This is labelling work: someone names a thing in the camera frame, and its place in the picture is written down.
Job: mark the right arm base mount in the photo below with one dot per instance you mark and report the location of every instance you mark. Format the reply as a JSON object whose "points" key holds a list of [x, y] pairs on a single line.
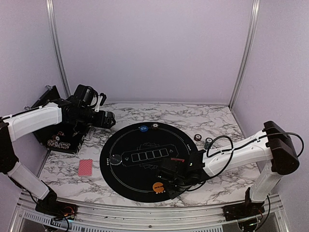
{"points": [[242, 210]]}

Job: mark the round black poker mat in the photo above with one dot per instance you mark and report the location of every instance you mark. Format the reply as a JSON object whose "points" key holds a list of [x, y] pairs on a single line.
{"points": [[141, 154]]}

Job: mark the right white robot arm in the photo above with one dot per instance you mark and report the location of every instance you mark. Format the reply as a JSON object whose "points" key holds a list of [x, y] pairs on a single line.
{"points": [[271, 144]]}

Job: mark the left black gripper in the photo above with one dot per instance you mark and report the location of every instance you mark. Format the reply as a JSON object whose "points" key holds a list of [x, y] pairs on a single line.
{"points": [[99, 123]]}

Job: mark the right aluminium frame post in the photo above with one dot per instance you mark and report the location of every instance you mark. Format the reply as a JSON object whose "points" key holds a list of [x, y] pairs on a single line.
{"points": [[246, 53]]}

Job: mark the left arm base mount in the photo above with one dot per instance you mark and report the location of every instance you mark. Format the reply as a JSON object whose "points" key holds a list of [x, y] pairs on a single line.
{"points": [[59, 210]]}

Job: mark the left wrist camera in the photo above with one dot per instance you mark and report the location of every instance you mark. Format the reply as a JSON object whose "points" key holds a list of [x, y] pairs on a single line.
{"points": [[87, 97]]}

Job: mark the red playing card deck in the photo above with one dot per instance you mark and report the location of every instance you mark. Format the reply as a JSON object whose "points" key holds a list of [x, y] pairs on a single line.
{"points": [[85, 167]]}

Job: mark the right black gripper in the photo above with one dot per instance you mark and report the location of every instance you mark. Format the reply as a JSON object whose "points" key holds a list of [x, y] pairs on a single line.
{"points": [[174, 195]]}

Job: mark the red black triangle all-in marker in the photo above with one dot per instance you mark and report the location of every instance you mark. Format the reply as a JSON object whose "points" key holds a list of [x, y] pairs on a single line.
{"points": [[177, 159]]}

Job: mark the green poker chip stack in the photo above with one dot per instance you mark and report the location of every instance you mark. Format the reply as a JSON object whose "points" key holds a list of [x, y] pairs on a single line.
{"points": [[208, 142]]}

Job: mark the aluminium frame post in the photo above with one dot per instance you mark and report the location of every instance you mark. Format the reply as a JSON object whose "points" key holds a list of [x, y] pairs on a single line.
{"points": [[246, 53], [56, 46]]}

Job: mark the black poker chip case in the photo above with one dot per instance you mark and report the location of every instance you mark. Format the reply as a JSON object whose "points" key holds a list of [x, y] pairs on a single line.
{"points": [[68, 135]]}

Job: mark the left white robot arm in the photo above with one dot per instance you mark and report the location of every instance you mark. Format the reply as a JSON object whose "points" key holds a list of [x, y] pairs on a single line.
{"points": [[13, 127]]}

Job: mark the red black poker chip stack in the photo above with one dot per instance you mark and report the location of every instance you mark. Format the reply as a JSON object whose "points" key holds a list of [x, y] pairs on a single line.
{"points": [[197, 137]]}

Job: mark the left aluminium frame post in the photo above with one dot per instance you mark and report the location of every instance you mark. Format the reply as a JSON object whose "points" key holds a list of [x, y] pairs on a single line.
{"points": [[56, 46]]}

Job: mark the front aluminium rail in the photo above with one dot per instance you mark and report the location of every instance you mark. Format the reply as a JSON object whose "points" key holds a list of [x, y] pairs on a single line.
{"points": [[95, 217]]}

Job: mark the clear round dealer button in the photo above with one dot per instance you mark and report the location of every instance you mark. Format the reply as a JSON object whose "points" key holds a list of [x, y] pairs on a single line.
{"points": [[115, 159]]}

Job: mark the orange big blind button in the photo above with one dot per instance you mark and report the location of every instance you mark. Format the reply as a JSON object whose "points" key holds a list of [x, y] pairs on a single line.
{"points": [[158, 187]]}

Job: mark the blue small blind button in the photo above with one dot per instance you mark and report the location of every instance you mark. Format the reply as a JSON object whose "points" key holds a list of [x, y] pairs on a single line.
{"points": [[143, 128]]}

